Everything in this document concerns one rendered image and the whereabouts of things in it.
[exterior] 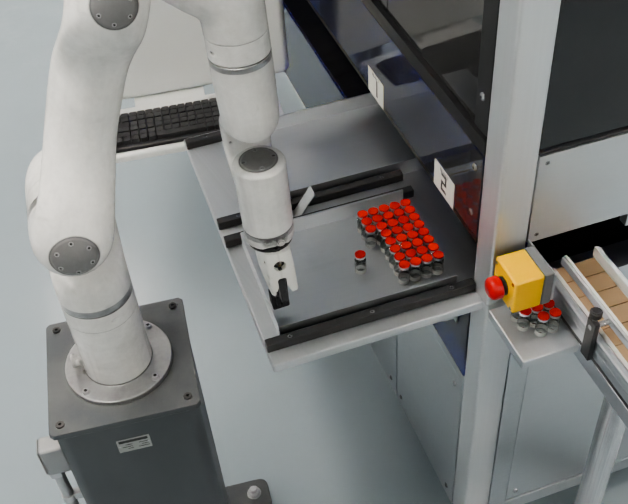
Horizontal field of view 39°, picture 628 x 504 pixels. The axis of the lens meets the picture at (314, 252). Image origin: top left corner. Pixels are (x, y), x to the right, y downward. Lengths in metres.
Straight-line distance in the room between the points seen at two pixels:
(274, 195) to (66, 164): 0.32
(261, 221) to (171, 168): 2.02
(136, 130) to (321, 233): 0.63
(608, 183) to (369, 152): 0.59
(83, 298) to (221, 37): 0.48
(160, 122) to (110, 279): 0.84
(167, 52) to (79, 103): 1.09
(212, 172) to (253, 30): 0.78
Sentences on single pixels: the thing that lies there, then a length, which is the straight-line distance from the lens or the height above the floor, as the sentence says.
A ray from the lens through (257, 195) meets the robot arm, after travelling 1.39.
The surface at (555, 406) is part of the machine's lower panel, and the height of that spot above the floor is 0.47.
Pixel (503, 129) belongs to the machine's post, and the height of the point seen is 1.27.
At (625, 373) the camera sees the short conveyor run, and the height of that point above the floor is 0.93.
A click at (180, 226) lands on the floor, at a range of 3.17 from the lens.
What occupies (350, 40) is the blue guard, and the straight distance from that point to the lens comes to 2.03.
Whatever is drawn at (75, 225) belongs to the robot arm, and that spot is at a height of 1.27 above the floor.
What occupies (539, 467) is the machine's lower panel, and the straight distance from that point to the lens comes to 2.23.
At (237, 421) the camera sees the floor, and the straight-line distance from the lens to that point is 2.59.
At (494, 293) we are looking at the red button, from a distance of 1.51.
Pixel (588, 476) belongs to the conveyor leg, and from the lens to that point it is 1.88.
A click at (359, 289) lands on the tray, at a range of 1.67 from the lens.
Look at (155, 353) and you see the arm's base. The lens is 1.63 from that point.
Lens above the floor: 2.10
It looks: 44 degrees down
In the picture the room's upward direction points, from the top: 5 degrees counter-clockwise
